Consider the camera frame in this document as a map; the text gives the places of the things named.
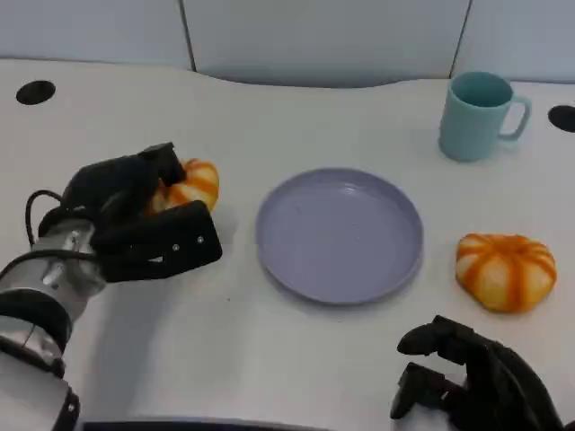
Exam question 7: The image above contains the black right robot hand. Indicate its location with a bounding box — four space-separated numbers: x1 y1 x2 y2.
389 314 575 431

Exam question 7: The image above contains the grey desk divider panel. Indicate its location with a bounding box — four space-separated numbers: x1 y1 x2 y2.
179 0 473 89
0 0 198 72
448 0 575 85

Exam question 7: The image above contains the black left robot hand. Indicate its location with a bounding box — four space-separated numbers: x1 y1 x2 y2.
62 142 224 284

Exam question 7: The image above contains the lilac plate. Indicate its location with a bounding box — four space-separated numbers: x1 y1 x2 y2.
254 167 425 307

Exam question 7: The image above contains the round black table grommet hole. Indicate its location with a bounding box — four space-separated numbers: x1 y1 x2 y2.
15 80 58 107
547 105 575 134

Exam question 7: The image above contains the pale green mug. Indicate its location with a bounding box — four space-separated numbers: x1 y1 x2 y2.
438 70 533 163

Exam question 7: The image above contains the orange white toy bread roll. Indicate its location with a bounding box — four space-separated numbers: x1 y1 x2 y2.
455 233 558 314
146 157 221 216

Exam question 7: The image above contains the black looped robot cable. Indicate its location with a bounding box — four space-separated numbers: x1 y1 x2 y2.
25 189 66 246

